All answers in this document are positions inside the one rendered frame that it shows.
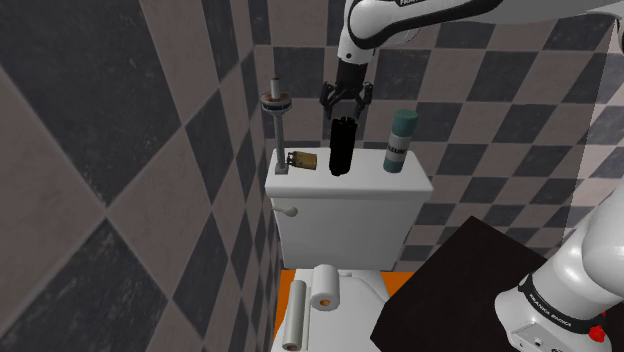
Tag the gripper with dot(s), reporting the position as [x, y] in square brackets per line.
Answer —
[350, 77]

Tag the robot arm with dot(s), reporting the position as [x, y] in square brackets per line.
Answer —
[390, 19]

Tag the black cylinder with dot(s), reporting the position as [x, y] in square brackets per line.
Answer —
[341, 146]

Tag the teal spray can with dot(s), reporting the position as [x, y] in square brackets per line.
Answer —
[400, 141]

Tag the brass padlock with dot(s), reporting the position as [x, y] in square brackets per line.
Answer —
[304, 160]

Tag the grey standing rod holder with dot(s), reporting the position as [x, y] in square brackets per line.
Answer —
[279, 136]

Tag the white toilet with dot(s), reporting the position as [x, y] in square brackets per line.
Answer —
[341, 229]

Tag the orange floor mat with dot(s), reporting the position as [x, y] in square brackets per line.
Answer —
[397, 280]

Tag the short white paper roll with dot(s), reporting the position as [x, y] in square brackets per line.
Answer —
[325, 287]

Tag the long white paper roll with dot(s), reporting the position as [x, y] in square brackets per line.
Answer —
[295, 317]

